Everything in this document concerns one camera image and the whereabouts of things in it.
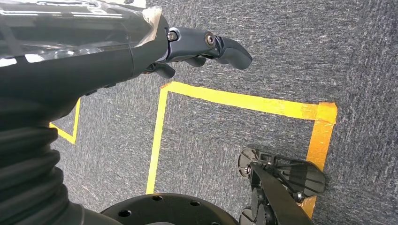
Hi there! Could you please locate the black round robot waist plate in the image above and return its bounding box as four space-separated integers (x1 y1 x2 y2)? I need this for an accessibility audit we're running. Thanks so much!
100 193 239 225

